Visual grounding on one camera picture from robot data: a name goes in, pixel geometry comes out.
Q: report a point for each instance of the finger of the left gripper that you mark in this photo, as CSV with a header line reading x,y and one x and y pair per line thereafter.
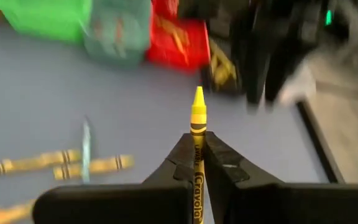
x,y
255,71
277,71

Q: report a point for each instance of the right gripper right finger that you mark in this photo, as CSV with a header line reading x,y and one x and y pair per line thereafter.
x,y
291,205

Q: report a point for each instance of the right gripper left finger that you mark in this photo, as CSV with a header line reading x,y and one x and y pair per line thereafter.
x,y
120,205

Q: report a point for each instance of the light blue crayon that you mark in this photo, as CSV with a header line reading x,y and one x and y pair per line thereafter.
x,y
86,149

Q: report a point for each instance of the orange crayon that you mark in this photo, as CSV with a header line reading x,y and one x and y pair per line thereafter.
x,y
179,40

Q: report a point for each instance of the black plastic basket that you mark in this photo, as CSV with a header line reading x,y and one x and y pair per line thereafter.
x,y
208,85

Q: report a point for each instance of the red plastic basket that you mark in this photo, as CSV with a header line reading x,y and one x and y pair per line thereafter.
x,y
197,49

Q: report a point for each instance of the teal plastic bin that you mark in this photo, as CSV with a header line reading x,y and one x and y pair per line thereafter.
x,y
132,46

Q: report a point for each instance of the green plastic basket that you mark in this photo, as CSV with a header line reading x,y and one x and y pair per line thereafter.
x,y
42,18

